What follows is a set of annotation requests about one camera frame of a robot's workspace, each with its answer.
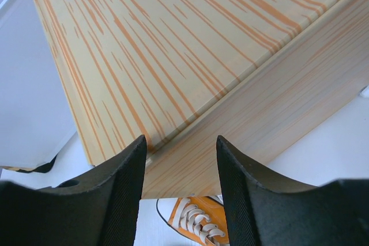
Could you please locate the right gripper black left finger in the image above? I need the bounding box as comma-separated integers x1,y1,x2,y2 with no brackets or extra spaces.
1,136,147,245

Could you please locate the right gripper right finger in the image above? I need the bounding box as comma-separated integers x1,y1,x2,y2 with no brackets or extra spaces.
216,136,368,245

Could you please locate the white translucent cabinet door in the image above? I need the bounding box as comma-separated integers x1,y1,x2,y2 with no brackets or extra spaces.
1,0,76,168

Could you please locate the orange canvas sneaker upper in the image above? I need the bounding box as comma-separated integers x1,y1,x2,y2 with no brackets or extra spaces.
156,195,229,245

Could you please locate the wooden two-shelf shoe cabinet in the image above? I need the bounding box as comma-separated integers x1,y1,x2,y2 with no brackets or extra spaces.
33,0,368,198

